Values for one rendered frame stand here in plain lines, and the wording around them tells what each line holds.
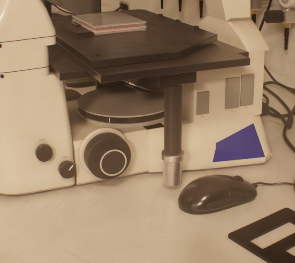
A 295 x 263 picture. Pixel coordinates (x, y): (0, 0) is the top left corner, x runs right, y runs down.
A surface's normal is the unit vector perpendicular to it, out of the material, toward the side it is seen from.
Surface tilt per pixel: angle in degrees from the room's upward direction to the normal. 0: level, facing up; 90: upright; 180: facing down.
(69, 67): 0
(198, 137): 49
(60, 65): 0
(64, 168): 90
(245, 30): 30
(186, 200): 53
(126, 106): 0
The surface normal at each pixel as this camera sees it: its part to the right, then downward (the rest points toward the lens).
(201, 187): -0.31, -0.70
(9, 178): 0.02, 0.34
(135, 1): -0.92, 0.15
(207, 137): 0.28, -0.39
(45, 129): 0.40, 0.31
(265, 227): -0.01, -0.94
